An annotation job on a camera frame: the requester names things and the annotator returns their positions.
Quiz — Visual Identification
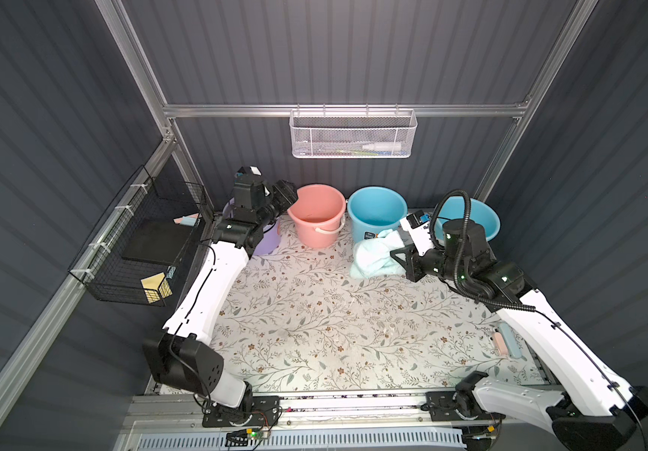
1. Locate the white wire wall basket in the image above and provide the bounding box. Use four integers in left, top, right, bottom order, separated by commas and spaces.
289, 107, 418, 159

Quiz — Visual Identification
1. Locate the light green cloth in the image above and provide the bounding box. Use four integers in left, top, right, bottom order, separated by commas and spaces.
349, 229, 406, 279

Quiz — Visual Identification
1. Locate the white spray bottle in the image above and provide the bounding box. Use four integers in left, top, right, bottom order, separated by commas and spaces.
361, 142, 403, 155

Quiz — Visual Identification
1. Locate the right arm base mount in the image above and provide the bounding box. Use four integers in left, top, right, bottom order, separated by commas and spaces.
420, 390, 505, 423

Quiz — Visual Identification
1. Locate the black box in basket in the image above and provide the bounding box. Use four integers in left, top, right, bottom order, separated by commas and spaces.
122, 220, 192, 265

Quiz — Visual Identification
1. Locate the blue bucket with label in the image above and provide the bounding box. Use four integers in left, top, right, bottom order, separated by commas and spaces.
347, 186, 408, 244

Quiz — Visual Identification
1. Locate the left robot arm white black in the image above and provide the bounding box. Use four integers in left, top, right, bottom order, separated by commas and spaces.
143, 166, 299, 413

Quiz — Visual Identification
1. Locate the pink plastic bucket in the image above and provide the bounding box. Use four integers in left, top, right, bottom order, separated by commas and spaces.
288, 184, 346, 249

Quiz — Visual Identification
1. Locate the pastel card in basket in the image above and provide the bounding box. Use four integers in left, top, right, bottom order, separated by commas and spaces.
174, 213, 200, 227

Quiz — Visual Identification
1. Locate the yellow sticky note pad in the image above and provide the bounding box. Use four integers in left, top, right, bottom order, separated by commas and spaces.
141, 272, 173, 304

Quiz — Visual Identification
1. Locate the blue bucket white handle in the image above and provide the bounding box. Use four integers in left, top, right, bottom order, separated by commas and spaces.
435, 197, 501, 242

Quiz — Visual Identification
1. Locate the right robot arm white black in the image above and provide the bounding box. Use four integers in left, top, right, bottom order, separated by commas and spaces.
391, 212, 648, 450

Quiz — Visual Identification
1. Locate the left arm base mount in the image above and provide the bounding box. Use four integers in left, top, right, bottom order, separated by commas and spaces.
201, 396, 284, 428

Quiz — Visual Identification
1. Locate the black wire side basket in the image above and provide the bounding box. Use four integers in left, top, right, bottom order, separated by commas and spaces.
69, 168, 211, 307

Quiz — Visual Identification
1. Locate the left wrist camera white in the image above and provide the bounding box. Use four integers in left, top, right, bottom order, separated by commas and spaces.
236, 166, 267, 183

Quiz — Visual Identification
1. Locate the white ventilation grille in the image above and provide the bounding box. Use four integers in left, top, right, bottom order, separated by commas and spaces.
133, 427, 467, 450

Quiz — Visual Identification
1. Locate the floral patterned table mat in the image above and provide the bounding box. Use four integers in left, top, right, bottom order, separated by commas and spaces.
210, 217, 544, 393

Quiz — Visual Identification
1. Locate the purple plastic bucket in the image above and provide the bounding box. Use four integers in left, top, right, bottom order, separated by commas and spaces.
222, 197, 282, 256

